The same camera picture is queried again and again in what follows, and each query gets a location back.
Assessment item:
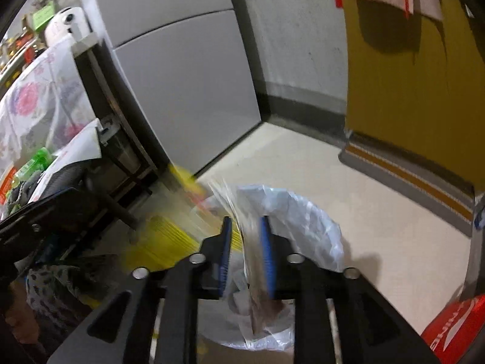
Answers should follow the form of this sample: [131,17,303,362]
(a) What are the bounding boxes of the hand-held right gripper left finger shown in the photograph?
[46,216,233,364]

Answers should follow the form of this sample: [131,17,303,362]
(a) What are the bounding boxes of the yellow door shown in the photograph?
[342,0,485,195]

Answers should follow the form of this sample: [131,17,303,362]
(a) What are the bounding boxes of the green utensil holder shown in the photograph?
[32,2,56,32]

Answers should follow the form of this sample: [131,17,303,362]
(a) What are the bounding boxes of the leopard print pants leg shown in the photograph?
[24,253,126,324]

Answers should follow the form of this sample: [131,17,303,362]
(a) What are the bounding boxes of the grey refrigerator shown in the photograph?
[76,0,263,177]

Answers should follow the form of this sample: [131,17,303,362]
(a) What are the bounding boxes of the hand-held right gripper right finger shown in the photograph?
[260,215,443,364]

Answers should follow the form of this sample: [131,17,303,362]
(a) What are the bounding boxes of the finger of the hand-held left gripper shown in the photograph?
[0,186,102,253]

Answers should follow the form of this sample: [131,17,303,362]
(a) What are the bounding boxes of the orange red packet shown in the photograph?
[0,166,16,206]

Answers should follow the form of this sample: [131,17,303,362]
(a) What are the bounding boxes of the bin with clear plastic liner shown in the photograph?
[189,183,346,354]

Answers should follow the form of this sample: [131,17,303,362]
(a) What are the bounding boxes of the white kitchen appliance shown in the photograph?
[43,6,90,47]

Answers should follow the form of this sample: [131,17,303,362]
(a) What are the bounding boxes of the clear bag with yellow strip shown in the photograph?
[125,163,293,339]

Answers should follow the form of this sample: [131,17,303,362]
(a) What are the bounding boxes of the red printed bag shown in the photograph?
[420,295,485,364]

